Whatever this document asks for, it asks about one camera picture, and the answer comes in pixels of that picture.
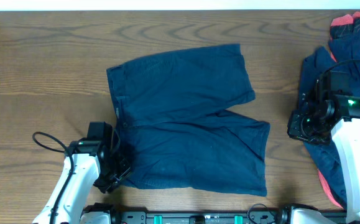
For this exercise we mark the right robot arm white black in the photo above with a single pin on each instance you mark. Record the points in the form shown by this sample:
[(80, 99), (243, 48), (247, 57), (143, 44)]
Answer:
[(336, 120)]

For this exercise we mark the navy blue shorts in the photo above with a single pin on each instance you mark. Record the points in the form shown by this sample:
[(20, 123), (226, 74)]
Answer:
[(176, 127)]

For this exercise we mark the pile of navy clothes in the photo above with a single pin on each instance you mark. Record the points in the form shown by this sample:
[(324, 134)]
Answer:
[(312, 68)]

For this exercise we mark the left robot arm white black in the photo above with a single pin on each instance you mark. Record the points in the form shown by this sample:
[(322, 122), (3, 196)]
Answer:
[(89, 164)]

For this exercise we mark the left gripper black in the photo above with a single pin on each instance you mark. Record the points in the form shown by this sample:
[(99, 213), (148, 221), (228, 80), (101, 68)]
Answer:
[(126, 166)]

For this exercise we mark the black mounting rail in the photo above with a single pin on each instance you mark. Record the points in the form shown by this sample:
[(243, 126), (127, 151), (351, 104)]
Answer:
[(294, 213)]

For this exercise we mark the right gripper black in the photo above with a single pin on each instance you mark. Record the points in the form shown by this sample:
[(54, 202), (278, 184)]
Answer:
[(294, 130)]

